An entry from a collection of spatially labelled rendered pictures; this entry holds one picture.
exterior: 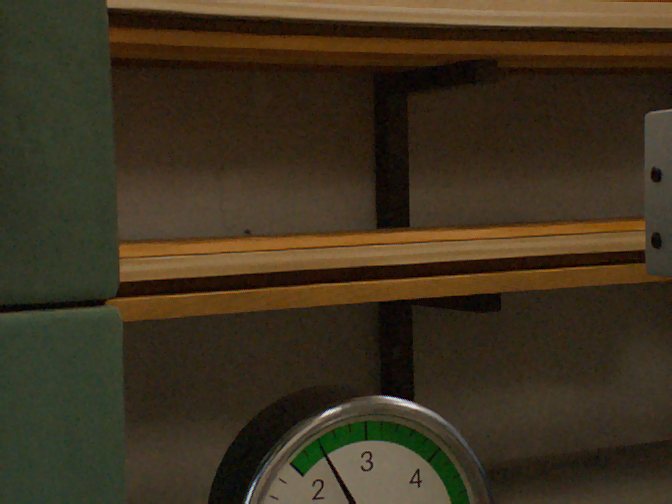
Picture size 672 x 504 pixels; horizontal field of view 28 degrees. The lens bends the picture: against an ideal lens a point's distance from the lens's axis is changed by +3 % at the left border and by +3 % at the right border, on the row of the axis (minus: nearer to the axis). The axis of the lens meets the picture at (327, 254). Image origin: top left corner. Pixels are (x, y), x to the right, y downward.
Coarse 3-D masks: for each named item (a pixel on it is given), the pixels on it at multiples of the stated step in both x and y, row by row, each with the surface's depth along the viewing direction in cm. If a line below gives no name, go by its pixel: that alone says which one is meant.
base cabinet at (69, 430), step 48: (0, 336) 33; (48, 336) 34; (96, 336) 34; (0, 384) 33; (48, 384) 34; (96, 384) 34; (0, 432) 33; (48, 432) 34; (96, 432) 34; (0, 480) 33; (48, 480) 34; (96, 480) 34
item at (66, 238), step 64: (0, 0) 33; (64, 0) 33; (0, 64) 33; (64, 64) 33; (0, 128) 33; (64, 128) 33; (0, 192) 33; (64, 192) 34; (0, 256) 33; (64, 256) 34
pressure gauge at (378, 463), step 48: (240, 432) 31; (288, 432) 29; (336, 432) 30; (384, 432) 30; (432, 432) 30; (240, 480) 30; (288, 480) 29; (336, 480) 30; (384, 480) 30; (432, 480) 31; (480, 480) 31
